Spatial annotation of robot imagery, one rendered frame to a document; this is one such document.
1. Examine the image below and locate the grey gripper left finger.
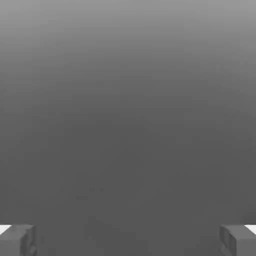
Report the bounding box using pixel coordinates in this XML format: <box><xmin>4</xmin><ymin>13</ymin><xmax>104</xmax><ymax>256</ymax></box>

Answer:
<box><xmin>0</xmin><ymin>224</ymin><xmax>38</xmax><ymax>256</ymax></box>

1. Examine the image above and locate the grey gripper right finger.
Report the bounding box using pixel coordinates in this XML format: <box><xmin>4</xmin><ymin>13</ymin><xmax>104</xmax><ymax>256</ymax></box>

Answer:
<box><xmin>218</xmin><ymin>224</ymin><xmax>256</xmax><ymax>256</ymax></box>

